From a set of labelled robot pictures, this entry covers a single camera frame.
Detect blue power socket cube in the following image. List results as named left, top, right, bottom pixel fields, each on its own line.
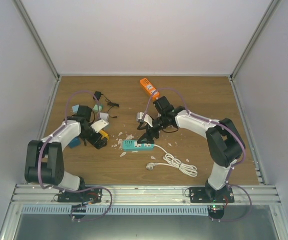
left=68, top=137, right=81, bottom=149

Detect yellow socket cube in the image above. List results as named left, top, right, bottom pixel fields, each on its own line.
left=99, top=130, right=109, bottom=141

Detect green charger plug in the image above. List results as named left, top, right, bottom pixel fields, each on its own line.
left=93, top=104, right=103, bottom=113

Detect light blue charger plug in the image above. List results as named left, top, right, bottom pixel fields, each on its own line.
left=72, top=104, right=79, bottom=113

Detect black adapter with cable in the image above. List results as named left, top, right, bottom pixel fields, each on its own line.
left=94, top=91, right=120, bottom=116

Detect orange power socket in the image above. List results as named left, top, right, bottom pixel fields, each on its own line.
left=139, top=78, right=160, bottom=100

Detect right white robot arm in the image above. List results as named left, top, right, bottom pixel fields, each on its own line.
left=136, top=96, right=245, bottom=203

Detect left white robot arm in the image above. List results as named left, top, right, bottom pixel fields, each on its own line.
left=25, top=105, right=109, bottom=202

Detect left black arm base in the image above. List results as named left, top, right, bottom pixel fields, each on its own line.
left=53, top=188, right=102, bottom=204

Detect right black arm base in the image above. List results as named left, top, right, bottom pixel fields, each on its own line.
left=184, top=184, right=235, bottom=204

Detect white paint flakes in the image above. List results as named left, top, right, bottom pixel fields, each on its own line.
left=111, top=131, right=186, bottom=168

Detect white usb charger block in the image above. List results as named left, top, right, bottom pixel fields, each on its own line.
left=99, top=112, right=109, bottom=121

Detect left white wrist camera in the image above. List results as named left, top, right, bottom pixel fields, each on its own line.
left=91, top=119, right=109, bottom=133

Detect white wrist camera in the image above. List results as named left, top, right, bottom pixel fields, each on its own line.
left=91, top=119, right=109, bottom=133
left=136, top=112, right=153, bottom=128

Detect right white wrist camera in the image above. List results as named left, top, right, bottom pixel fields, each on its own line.
left=136, top=112, right=153, bottom=128

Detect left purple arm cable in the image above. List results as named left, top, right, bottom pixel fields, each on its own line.
left=37, top=89, right=103, bottom=192

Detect white coiled power cord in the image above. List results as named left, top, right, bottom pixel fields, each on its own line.
left=145, top=144, right=198, bottom=178

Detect light blue cable duct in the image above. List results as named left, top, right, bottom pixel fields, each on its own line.
left=22, top=204, right=208, bottom=216

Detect aluminium front rail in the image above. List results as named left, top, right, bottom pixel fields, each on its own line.
left=11, top=184, right=281, bottom=206

